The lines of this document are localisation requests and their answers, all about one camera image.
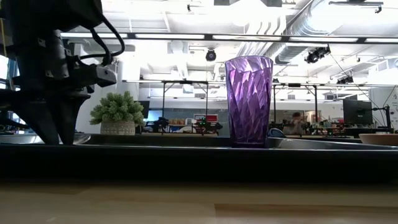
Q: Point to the black frame workstation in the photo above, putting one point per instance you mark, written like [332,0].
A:
[293,84]
[185,82]

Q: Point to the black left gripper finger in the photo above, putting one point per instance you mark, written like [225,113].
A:
[40,118]
[74,115]

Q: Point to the black computer monitor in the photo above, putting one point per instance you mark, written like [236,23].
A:
[357,112]

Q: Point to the orange plate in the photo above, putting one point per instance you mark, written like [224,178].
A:
[379,139]

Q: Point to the purple faceted plastic cup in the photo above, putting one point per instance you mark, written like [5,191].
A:
[248,102]

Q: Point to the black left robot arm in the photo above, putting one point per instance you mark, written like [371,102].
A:
[46,12]

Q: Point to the black plastic tray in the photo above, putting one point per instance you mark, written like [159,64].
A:
[199,165]

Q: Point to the black overhead camera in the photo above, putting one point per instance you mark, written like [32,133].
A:
[211,55]

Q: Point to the green plant in white pot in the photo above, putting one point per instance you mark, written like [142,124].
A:
[118,109]

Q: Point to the silver ventilation duct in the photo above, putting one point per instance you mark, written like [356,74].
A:
[290,51]

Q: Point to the person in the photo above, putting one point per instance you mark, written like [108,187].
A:
[296,119]

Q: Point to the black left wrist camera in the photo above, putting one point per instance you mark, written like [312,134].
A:
[105,76]

